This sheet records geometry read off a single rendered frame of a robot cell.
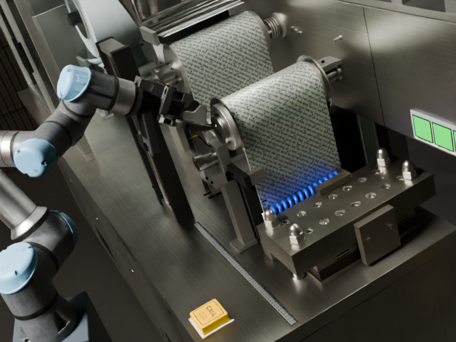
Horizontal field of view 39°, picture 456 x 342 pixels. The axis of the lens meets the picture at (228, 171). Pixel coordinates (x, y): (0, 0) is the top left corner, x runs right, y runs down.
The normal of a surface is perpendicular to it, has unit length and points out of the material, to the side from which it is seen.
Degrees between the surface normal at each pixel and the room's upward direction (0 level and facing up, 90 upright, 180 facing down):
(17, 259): 7
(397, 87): 90
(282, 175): 90
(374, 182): 0
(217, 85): 92
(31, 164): 90
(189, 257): 0
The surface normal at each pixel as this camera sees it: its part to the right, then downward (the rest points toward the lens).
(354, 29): -0.85, 0.44
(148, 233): -0.28, -0.83
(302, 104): 0.44, 0.33
